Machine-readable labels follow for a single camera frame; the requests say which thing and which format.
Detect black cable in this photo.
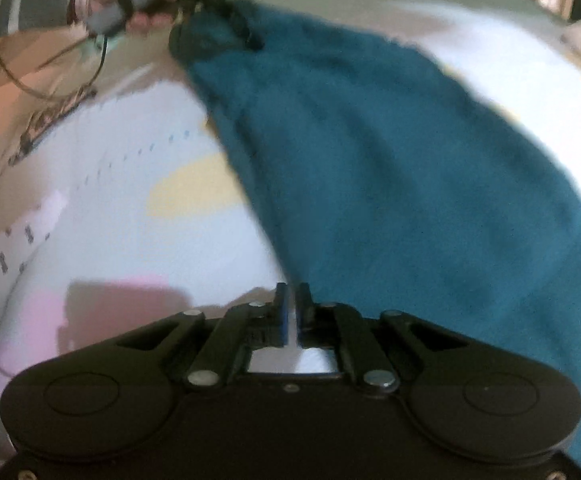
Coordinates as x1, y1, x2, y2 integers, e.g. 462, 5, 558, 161
0, 0, 109, 101

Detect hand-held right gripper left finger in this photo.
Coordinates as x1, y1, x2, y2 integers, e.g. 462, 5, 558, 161
115, 282, 291, 391

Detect teal pants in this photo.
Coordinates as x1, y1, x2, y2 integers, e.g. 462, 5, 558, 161
168, 0, 581, 471

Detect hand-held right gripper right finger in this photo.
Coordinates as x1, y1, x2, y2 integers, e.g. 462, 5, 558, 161
295, 282, 471, 393

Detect white quilted bed cover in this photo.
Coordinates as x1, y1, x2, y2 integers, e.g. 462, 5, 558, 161
0, 0, 581, 466

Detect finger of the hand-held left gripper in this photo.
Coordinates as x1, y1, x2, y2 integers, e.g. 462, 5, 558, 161
204, 0, 266, 53

